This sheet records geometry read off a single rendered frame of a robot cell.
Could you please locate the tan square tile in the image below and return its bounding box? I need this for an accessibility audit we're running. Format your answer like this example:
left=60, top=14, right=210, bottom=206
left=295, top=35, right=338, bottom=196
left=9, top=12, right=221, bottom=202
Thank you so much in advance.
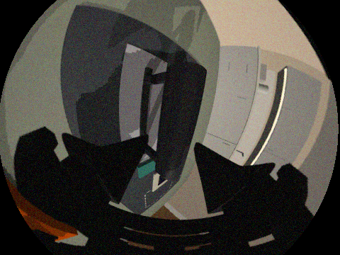
left=152, top=173, right=167, bottom=192

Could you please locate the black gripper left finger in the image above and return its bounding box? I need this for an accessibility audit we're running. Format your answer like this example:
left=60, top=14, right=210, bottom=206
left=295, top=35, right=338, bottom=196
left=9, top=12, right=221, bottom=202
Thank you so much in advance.
left=62, top=132, right=149, bottom=204

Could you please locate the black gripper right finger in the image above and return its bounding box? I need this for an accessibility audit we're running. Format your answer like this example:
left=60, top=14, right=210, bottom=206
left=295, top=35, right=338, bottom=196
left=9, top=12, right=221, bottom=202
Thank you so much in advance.
left=193, top=142, right=276, bottom=215

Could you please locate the teal small trowel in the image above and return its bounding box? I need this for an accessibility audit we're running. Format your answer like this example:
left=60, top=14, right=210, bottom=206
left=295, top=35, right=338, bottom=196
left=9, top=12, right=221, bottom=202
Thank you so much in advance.
left=137, top=159, right=156, bottom=179

